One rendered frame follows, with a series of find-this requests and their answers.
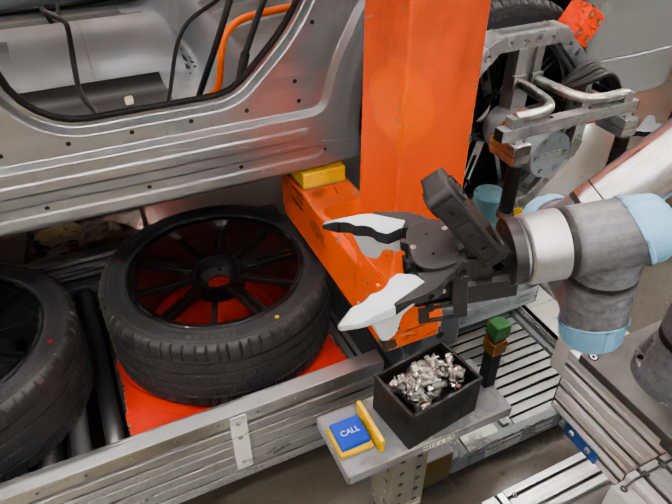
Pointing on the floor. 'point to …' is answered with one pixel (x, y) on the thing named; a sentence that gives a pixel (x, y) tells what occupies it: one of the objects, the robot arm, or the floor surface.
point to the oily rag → (109, 232)
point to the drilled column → (400, 482)
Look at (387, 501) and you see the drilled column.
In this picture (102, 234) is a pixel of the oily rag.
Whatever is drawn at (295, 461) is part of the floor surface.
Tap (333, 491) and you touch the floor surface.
